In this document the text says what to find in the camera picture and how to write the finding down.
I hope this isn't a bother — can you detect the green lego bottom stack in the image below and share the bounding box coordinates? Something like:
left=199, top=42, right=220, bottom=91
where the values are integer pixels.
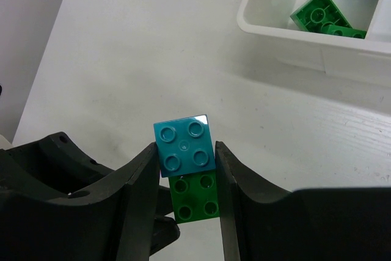
left=169, top=170, right=219, bottom=224

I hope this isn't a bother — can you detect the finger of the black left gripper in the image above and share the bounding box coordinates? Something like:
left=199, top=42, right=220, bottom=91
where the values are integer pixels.
left=0, top=131, right=181, bottom=255

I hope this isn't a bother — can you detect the white three-compartment container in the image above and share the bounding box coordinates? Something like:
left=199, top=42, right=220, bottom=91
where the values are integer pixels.
left=237, top=0, right=390, bottom=86

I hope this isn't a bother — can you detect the teal lego bottom stack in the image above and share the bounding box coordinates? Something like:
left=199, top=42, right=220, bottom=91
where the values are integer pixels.
left=153, top=114, right=216, bottom=178

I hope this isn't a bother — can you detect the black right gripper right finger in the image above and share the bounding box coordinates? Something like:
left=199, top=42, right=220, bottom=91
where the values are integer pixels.
left=215, top=142, right=390, bottom=260

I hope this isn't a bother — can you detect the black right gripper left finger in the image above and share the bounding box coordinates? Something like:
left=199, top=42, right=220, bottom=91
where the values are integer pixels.
left=1, top=144, right=159, bottom=260

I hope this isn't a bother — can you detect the green lego stack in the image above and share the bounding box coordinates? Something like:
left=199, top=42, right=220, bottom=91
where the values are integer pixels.
left=322, top=24, right=367, bottom=39
left=169, top=170, right=219, bottom=224

